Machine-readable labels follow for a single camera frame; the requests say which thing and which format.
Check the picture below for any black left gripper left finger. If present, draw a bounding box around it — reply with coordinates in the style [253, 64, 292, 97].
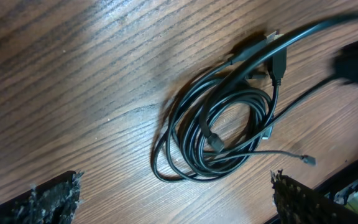
[0, 170, 84, 224]

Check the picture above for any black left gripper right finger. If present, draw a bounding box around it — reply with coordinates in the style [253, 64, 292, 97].
[270, 171, 358, 224]

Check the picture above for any black thick cable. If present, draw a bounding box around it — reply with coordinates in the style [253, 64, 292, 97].
[198, 12, 358, 153]

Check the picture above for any black thin USB cable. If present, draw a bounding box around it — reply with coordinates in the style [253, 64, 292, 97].
[150, 30, 341, 184]

